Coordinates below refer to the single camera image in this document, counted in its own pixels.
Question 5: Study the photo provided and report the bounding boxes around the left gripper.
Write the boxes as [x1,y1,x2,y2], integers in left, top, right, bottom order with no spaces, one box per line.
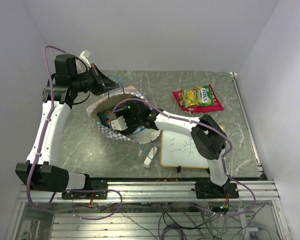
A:
[72,64,121,96]

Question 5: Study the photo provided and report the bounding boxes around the white eraser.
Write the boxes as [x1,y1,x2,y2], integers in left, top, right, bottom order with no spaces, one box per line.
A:
[143,146,158,168]

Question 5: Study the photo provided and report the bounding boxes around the pink snack bag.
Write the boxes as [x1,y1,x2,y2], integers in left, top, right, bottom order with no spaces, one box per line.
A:
[172,84,224,114]

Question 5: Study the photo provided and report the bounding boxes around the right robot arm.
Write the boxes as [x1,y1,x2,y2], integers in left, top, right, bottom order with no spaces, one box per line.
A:
[123,98,229,198]

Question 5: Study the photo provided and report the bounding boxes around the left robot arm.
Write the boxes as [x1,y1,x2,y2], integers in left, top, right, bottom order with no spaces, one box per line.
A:
[15,50,119,199]

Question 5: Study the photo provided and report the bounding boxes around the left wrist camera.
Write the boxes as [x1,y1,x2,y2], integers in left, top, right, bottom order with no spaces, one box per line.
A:
[76,50,91,73]

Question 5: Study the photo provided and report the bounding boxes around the checkered paper bag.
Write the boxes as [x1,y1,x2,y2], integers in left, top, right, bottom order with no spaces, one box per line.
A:
[86,81,161,145]

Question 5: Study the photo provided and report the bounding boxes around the yellow framed whiteboard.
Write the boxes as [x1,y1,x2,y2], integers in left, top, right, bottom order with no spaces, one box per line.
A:
[160,124,226,173]

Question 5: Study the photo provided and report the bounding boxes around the green yellow candy bag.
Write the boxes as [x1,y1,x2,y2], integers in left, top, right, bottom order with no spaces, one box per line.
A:
[181,85,214,108]

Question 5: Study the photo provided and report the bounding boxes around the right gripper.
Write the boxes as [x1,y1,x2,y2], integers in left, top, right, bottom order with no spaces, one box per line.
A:
[116,108,142,135]

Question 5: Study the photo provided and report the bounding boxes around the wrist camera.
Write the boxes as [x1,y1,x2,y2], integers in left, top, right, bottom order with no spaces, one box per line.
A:
[76,50,91,73]
[109,116,128,131]

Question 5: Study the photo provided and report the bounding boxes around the blue snack bag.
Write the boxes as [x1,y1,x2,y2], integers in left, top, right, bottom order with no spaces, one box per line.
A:
[97,106,146,133]

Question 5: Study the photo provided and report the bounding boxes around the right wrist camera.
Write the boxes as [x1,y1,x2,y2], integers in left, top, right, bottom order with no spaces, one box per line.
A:
[109,116,128,131]

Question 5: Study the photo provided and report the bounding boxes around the aluminium rail frame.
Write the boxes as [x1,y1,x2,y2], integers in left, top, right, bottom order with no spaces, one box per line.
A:
[6,179,292,240]

